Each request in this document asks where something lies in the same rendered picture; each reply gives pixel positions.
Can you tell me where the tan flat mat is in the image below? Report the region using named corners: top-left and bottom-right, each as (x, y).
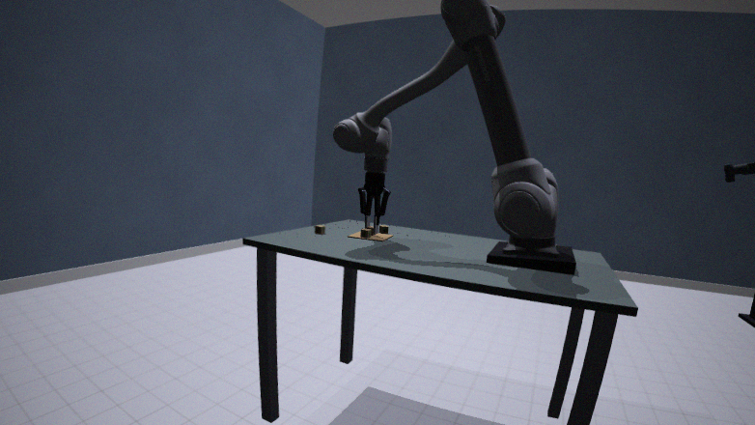
top-left (348, 231), bottom-right (393, 241)

